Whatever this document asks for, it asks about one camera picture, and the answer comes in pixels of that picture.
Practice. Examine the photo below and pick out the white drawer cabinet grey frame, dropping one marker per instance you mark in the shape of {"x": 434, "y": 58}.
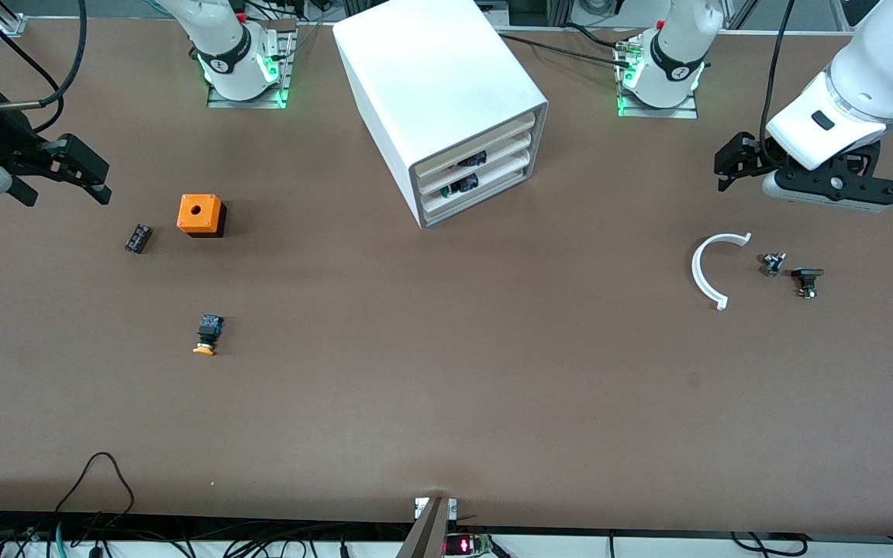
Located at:
{"x": 431, "y": 70}

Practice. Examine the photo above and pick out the small silver switch part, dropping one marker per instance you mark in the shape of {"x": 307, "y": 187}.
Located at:
{"x": 772, "y": 265}

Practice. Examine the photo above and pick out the aluminium profile bracket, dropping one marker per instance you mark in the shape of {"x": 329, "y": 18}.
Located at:
{"x": 8, "y": 23}

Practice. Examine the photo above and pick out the orange button enclosure box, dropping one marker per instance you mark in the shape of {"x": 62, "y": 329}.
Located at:
{"x": 198, "y": 213}

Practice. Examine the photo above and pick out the white plastic tray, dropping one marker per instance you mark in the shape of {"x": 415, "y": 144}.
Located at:
{"x": 508, "y": 177}

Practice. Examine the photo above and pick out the small black contact block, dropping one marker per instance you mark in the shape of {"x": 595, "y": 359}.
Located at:
{"x": 139, "y": 239}

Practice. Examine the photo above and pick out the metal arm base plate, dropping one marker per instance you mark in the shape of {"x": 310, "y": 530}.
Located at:
{"x": 648, "y": 113}
{"x": 288, "y": 77}

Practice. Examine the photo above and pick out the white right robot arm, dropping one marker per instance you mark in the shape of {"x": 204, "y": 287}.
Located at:
{"x": 222, "y": 31}

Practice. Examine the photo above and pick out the orange mushroom push button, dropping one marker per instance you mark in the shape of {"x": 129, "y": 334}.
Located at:
{"x": 210, "y": 329}

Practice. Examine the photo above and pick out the grey camera stand post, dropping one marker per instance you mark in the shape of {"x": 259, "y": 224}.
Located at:
{"x": 427, "y": 535}

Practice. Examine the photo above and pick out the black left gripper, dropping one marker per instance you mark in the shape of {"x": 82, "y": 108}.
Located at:
{"x": 756, "y": 157}

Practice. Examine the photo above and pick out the small black switch part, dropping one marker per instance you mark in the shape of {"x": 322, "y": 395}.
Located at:
{"x": 807, "y": 275}

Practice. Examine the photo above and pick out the circuit board red light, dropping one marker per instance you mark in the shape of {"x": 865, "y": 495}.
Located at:
{"x": 468, "y": 545}

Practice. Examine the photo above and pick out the white curved plastic piece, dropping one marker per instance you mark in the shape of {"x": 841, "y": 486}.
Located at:
{"x": 695, "y": 270}

